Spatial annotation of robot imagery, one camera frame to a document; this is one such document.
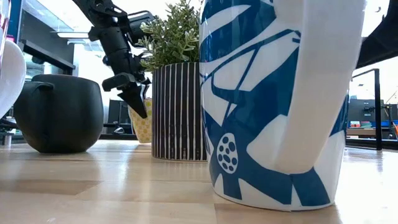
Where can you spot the artificial plant in striped pot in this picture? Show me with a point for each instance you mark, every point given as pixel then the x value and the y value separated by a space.
pixel 177 118

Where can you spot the blue and white patterned mug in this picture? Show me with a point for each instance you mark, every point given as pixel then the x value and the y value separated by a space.
pixel 264 109

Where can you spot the wooden shelf black metal frame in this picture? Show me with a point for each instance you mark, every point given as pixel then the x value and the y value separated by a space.
pixel 377 109

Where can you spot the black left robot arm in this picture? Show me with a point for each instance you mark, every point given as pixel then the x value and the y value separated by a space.
pixel 99 9

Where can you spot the black mug red inside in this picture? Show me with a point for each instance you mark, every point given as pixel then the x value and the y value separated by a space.
pixel 62 115

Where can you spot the background desk with equipment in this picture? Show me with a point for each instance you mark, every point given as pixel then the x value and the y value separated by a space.
pixel 360 112

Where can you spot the white rounded object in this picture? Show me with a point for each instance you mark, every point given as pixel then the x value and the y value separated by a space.
pixel 11 77

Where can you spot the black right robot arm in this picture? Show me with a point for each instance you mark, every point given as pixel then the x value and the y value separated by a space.
pixel 382 40

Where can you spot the dark wall shelf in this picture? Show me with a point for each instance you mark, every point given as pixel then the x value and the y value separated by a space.
pixel 46 54

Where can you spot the black aluminium table frame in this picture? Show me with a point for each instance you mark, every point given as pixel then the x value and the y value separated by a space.
pixel 124 137

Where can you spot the monitor with blue screen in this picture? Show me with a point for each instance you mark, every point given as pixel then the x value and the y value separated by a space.
pixel 15 18

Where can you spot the yellow dotted mug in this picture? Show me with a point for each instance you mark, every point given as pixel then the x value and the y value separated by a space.
pixel 143 127

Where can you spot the black background monitor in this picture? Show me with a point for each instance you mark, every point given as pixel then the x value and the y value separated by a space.
pixel 118 115

